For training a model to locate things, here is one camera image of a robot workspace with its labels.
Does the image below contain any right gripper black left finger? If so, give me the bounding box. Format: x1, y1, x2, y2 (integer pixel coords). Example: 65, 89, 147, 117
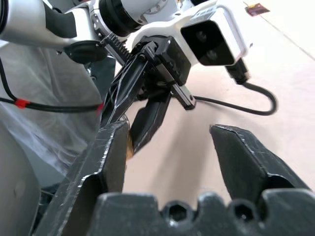
34, 120, 130, 236

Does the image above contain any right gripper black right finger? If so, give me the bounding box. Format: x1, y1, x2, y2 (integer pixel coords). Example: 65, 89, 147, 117
210, 124, 311, 205

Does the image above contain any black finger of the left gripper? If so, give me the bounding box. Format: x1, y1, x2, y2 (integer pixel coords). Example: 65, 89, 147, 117
100, 57, 149, 129
129, 90, 172, 153

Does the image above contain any translucent white plastic sheet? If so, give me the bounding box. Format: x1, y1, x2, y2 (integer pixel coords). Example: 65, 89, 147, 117
0, 41, 116, 190

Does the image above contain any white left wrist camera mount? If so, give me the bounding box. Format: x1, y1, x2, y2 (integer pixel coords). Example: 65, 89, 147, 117
125, 4, 254, 67

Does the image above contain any black left wrist camera cable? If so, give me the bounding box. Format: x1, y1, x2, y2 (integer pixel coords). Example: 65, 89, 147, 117
191, 60, 278, 116

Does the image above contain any black cable with red tape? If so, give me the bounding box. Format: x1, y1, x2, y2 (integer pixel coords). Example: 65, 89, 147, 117
0, 56, 104, 114

